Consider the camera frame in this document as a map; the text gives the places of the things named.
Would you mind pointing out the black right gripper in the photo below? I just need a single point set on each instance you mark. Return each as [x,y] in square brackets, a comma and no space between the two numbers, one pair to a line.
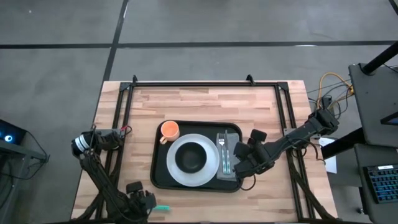
[258,155]

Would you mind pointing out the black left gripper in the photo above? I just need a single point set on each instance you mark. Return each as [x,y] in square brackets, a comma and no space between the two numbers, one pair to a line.
[138,203]

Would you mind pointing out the grey cloth napkin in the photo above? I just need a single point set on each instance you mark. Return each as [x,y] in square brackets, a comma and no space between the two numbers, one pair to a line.
[221,177]

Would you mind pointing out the black tray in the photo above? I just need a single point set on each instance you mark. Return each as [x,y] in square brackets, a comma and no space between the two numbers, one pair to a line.
[161,171]

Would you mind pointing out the white plate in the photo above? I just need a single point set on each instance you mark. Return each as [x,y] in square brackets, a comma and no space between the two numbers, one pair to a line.
[199,179]

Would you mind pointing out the black bowl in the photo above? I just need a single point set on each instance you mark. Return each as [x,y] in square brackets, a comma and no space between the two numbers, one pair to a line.
[190,157]

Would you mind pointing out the orange mug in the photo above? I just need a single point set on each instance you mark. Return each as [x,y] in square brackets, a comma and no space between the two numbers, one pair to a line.
[169,130]

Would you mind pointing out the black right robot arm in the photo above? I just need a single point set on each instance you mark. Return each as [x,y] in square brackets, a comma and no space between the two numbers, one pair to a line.
[298,137]

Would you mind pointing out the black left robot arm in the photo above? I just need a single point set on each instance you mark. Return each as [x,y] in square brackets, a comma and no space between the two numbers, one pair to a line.
[102,180]

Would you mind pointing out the white paper sheet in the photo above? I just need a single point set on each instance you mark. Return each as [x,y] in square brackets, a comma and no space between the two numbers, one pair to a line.
[331,161]

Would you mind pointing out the black desk beam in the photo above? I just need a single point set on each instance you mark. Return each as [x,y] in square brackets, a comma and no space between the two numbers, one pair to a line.
[342,144]

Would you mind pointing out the black power adapter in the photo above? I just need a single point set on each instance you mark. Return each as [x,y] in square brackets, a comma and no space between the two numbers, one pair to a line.
[326,101]

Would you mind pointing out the dark grey keyboard desk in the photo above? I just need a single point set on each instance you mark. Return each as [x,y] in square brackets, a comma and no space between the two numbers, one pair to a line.
[359,174]

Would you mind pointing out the backlit keyboard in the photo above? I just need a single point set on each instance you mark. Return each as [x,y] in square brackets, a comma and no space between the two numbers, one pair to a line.
[384,183]

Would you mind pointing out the grey metal stand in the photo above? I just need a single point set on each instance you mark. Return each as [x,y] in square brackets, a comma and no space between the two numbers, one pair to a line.
[18,152]

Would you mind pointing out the dark tablet screen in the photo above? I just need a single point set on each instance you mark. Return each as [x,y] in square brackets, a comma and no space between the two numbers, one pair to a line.
[391,119]

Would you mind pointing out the black device with blue light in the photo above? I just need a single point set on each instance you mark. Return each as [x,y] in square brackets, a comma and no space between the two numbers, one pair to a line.
[9,133]

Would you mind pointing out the black pole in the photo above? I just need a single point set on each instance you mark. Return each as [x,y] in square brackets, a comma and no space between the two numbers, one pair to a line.
[379,59]

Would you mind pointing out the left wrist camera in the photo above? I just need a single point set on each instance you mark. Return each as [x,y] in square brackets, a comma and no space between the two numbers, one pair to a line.
[134,187]

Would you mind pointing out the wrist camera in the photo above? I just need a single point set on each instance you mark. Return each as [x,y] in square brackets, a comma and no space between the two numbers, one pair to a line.
[258,136]
[134,187]

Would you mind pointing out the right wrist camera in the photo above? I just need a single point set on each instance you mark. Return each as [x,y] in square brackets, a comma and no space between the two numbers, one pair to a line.
[258,136]

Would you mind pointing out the black aluminium table frame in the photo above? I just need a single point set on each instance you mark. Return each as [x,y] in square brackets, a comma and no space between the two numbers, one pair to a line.
[199,84]

